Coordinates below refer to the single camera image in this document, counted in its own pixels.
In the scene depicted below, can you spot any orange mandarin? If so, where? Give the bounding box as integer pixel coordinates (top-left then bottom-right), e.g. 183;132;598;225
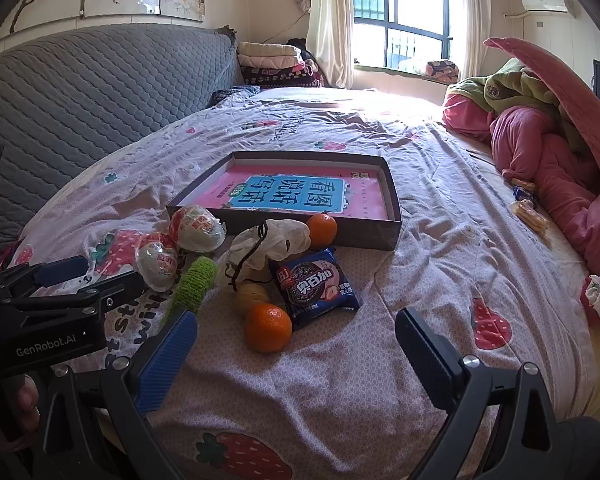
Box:
244;302;293;354
305;213;339;251

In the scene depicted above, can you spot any narrow cream curtain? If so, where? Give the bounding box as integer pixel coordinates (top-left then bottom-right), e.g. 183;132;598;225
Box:
460;0;491;81

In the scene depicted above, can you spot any black framed window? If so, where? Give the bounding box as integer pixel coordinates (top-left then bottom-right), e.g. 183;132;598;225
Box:
350;0;468;71

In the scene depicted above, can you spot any green blanket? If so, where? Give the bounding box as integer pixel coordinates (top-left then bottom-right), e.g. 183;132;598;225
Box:
450;57;588;153

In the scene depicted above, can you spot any long yellow biscuit packet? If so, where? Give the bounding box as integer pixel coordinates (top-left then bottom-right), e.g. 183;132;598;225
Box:
512;200;551;236

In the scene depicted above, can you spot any strawberry print bed sheet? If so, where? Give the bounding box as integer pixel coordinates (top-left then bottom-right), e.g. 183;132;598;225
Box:
10;86;598;480

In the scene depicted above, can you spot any white drawstring pouch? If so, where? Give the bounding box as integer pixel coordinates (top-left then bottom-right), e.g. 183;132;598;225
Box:
215;219;312;291

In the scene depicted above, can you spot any white air conditioner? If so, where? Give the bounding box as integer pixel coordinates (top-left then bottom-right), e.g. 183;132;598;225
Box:
521;0;573;15

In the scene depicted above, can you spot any dark clothes pile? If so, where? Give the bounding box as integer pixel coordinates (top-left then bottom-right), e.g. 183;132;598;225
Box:
285;37;321;66

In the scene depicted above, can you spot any person's left hand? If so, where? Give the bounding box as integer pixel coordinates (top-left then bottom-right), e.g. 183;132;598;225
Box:
11;374;42;448

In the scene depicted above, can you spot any grey quilted headboard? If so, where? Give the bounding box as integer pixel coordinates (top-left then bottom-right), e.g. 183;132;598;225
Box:
0;25;246;256

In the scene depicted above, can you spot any patterned windowsill cushion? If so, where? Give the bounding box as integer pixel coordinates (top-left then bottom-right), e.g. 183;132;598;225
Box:
426;59;460;85

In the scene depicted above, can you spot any green knitted ring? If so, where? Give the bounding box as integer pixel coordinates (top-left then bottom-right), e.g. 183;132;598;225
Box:
161;256;219;328

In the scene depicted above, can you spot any pink and blue book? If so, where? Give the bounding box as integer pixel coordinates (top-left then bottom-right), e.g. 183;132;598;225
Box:
180;162;392;221

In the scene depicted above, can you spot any dark blue cloth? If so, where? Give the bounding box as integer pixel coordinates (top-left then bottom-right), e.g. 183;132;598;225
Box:
211;85;261;108

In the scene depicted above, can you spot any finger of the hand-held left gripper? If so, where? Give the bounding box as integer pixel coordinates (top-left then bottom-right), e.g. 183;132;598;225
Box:
0;256;90;301
2;270;146;318

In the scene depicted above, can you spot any clear red white snack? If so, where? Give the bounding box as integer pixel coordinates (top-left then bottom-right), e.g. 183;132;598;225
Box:
169;206;227;253
135;241;181;293

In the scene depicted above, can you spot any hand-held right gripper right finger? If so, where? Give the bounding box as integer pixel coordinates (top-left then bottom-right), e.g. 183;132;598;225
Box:
395;307;568;480

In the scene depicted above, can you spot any stack of folded blankets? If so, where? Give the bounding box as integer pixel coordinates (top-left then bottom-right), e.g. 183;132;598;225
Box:
236;41;326;87

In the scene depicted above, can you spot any wide cream curtain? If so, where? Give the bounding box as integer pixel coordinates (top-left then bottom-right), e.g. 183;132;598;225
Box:
306;0;355;91

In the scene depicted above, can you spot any shallow brown cardboard box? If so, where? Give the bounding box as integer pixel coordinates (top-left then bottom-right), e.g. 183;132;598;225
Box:
166;150;403;252

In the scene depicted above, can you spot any pink quilt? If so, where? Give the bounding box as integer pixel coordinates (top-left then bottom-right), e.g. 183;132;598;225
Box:
442;36;600;281

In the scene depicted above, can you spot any blue cookie packet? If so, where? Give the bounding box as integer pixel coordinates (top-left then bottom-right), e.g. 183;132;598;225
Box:
267;247;362;332

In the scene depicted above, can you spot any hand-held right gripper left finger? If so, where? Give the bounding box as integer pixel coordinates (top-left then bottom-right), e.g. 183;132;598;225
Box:
39;308;201;480

